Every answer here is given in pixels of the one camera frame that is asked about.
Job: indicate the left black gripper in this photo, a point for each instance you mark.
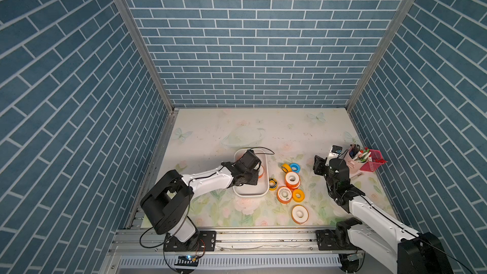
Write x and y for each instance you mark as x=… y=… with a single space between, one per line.
x=255 y=177

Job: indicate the white storage box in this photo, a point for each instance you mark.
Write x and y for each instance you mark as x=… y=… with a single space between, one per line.
x=262 y=186

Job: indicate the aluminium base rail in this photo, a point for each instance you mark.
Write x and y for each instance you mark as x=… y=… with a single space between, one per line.
x=252 y=240

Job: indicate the large orange white tape roll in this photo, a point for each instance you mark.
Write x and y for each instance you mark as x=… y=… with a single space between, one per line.
x=292 y=180

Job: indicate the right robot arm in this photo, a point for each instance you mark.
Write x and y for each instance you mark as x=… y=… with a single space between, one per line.
x=396 y=246

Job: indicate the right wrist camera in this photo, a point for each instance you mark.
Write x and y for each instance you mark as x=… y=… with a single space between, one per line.
x=334 y=153

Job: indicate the yellow orange tape roll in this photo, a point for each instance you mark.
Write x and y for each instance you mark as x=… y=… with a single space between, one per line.
x=298 y=195

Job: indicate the blue tape roll small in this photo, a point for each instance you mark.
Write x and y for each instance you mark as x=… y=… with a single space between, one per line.
x=295 y=167

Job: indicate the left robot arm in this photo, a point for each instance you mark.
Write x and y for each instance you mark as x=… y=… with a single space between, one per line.
x=167 y=203

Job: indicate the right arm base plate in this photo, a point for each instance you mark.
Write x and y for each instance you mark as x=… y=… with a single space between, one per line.
x=332 y=240

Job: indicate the yellow black tape roll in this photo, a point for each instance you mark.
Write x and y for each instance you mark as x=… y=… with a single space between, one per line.
x=273 y=184

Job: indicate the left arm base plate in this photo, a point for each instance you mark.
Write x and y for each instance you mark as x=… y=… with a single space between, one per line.
x=202 y=241

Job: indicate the magenta plastic basket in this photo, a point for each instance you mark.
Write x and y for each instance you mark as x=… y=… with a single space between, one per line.
x=376 y=160

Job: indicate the large orange tape roll front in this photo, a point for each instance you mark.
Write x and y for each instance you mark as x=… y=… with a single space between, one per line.
x=299 y=214

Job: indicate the pink pen cup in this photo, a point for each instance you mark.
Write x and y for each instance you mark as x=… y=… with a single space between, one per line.
x=355 y=158

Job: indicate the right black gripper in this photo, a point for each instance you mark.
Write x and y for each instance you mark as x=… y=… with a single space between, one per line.
x=318 y=165

